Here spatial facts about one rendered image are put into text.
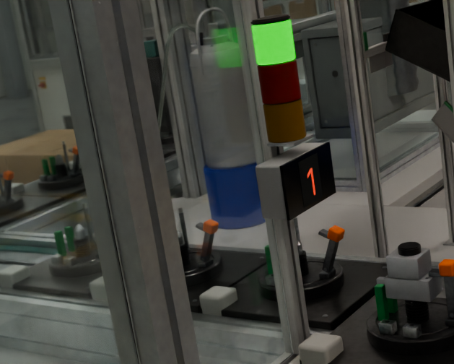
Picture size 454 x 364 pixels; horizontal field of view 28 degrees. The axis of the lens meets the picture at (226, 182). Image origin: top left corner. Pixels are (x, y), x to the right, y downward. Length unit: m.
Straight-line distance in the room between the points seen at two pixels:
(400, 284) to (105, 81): 0.84
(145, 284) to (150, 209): 0.04
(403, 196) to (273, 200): 1.19
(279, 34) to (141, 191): 0.70
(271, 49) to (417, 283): 0.36
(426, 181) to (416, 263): 1.24
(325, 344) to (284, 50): 0.38
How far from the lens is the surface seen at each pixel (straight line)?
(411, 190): 2.35
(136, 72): 0.44
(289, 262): 1.22
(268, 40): 1.13
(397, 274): 1.22
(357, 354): 1.22
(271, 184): 1.13
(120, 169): 0.43
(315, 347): 1.21
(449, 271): 1.20
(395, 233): 2.02
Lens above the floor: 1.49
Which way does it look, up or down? 14 degrees down
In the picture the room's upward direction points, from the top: 9 degrees counter-clockwise
